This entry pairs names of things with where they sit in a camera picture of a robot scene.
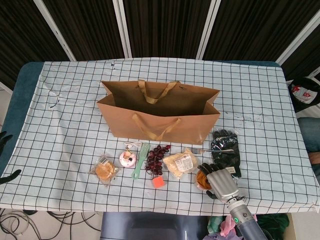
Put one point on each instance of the brown paper shopping bag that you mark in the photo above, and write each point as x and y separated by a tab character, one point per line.
125	122

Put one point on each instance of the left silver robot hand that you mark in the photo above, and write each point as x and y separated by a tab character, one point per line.
7	176

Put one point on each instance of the dark green cloth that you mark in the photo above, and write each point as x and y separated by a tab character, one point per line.
273	225

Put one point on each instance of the person's jeans leg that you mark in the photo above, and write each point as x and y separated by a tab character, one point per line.
310	132

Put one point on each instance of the packaged black gloves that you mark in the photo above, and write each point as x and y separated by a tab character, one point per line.
226	160

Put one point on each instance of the orange cube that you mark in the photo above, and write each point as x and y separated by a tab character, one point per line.
158	182

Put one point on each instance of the pink toy cake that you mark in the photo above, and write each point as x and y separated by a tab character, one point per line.
127	159

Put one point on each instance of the dark red grape bunch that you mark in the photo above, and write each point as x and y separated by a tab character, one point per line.
155	161

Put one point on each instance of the white partition post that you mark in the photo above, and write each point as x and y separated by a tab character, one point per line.
207	27
297	40
57	35
122	27

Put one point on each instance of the round bun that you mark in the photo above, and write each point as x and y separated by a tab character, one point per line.
105	170

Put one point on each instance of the metal fork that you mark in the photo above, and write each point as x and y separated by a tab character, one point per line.
220	150

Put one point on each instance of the teal padded table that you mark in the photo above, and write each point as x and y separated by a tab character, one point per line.
22	85

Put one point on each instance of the clear jar orange contents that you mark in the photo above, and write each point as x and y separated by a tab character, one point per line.
201	179

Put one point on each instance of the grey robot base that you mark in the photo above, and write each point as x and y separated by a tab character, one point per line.
150	226

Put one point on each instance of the pink cloth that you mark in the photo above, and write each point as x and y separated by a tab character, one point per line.
228	225

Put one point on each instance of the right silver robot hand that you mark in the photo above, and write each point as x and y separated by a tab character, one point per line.
221	182

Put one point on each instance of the white checkered tablecloth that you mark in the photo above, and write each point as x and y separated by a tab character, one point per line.
75	125

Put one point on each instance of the packaged bread snack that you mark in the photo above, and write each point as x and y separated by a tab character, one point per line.
178	162

